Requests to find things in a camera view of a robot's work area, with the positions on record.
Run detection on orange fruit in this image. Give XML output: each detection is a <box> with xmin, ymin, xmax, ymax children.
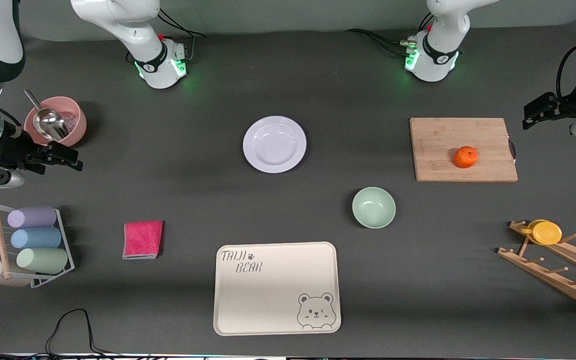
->
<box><xmin>453</xmin><ymin>145</ymin><xmax>479</xmax><ymax>169</ymax></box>

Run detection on white ribbed plate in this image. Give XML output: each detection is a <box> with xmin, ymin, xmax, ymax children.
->
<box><xmin>242</xmin><ymin>115</ymin><xmax>307</xmax><ymax>174</ymax></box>

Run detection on pink bowl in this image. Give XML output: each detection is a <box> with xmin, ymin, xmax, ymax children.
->
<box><xmin>24</xmin><ymin>96</ymin><xmax>88</xmax><ymax>148</ymax></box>

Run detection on metal scoop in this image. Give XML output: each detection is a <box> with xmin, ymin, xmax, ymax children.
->
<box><xmin>24</xmin><ymin>89</ymin><xmax>70</xmax><ymax>142</ymax></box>

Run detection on purple cup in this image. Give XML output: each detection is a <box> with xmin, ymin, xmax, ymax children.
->
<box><xmin>7</xmin><ymin>206</ymin><xmax>58</xmax><ymax>229</ymax></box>

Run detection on blue cup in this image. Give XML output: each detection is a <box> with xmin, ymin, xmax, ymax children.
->
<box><xmin>10</xmin><ymin>227</ymin><xmax>63</xmax><ymax>250</ymax></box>

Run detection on green cup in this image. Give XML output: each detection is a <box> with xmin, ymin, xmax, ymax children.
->
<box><xmin>16</xmin><ymin>247</ymin><xmax>69</xmax><ymax>275</ymax></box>

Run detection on wooden cutting board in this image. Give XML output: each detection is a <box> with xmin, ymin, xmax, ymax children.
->
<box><xmin>409</xmin><ymin>117</ymin><xmax>519</xmax><ymax>183</ymax></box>

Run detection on pink folded cloth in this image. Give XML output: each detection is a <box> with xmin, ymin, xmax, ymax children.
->
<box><xmin>122</xmin><ymin>220</ymin><xmax>164</xmax><ymax>260</ymax></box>

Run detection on wooden dish rack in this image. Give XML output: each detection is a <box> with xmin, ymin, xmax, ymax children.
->
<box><xmin>497</xmin><ymin>220</ymin><xmax>576</xmax><ymax>315</ymax></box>

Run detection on pale green bowl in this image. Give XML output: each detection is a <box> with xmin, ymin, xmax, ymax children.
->
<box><xmin>352</xmin><ymin>186</ymin><xmax>397</xmax><ymax>229</ymax></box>

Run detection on beige bear print tray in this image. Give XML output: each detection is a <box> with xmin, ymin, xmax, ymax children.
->
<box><xmin>213</xmin><ymin>241</ymin><xmax>342</xmax><ymax>336</ymax></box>

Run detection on white wire cup rack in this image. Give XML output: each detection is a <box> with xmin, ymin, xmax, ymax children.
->
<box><xmin>0</xmin><ymin>200</ymin><xmax>76</xmax><ymax>290</ymax></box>

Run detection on black looped table cable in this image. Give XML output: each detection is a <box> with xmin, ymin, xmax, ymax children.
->
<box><xmin>45</xmin><ymin>308</ymin><xmax>119</xmax><ymax>357</ymax></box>

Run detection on black right base cables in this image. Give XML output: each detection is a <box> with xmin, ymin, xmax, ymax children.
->
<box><xmin>157</xmin><ymin>7</ymin><xmax>207</xmax><ymax>67</ymax></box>

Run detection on black base cables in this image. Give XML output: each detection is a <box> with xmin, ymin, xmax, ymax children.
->
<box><xmin>157</xmin><ymin>7</ymin><xmax>207</xmax><ymax>67</ymax></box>
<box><xmin>344</xmin><ymin>12</ymin><xmax>435</xmax><ymax>59</ymax></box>

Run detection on black left base cables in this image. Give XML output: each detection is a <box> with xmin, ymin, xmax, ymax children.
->
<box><xmin>344</xmin><ymin>12</ymin><xmax>435</xmax><ymax>59</ymax></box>

